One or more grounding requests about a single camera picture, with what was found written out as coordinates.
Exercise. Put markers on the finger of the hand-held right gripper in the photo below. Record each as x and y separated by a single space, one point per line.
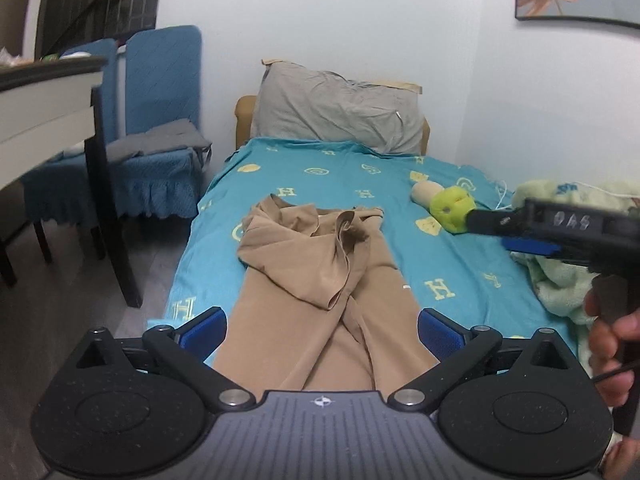
492 221
530 247

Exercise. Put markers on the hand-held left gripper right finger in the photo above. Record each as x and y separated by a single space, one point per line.
440 334

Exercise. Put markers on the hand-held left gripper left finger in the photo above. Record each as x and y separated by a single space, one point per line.
204 332

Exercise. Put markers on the tan pants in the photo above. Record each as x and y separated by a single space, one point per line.
300 280

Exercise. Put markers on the person's right hand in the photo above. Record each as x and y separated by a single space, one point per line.
605 350

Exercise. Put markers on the green fleece blanket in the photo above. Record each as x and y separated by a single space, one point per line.
560 285

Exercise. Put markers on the beige pillow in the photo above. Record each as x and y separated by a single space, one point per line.
400 84

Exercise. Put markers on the bed with teal printed sheet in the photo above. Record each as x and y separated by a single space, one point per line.
320 170

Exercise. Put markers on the grey pillow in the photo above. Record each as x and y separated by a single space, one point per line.
340 110

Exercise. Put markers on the grey folded cloth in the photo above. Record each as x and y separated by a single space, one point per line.
155 140

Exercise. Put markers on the blue covered chair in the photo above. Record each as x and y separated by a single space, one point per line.
95 95
162 80

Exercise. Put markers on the white desk black legs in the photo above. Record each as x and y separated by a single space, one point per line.
45 105

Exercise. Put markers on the white plate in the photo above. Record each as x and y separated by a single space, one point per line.
76 55

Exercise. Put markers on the plastic bag with oranges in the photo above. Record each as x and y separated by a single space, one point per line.
12 59

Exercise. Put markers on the dark window with grille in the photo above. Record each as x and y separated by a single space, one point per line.
100 5

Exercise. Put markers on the brown fridge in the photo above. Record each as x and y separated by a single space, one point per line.
15 20

